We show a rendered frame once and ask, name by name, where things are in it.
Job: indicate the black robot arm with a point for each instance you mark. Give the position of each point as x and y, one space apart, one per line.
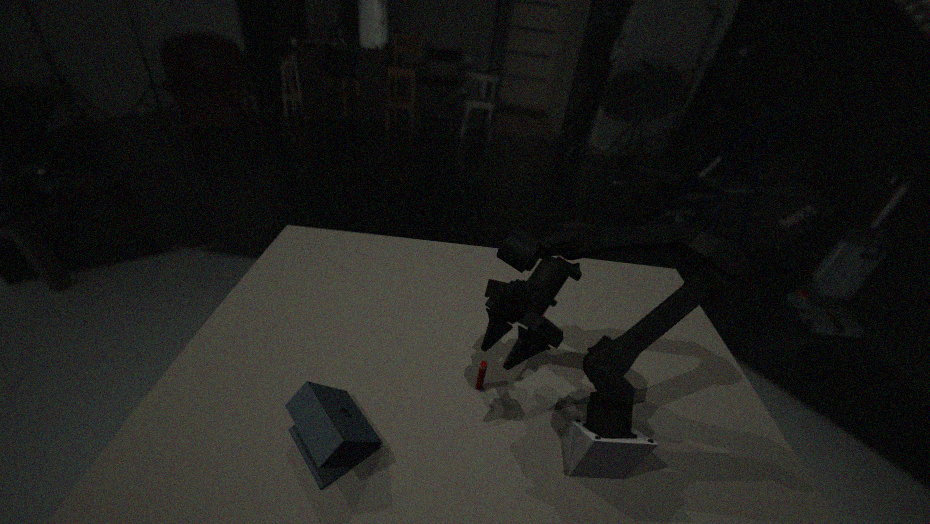
716 268

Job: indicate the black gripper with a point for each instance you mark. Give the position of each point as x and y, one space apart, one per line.
540 333

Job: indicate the dark red peg with grey band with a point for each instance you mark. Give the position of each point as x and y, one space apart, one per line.
481 375

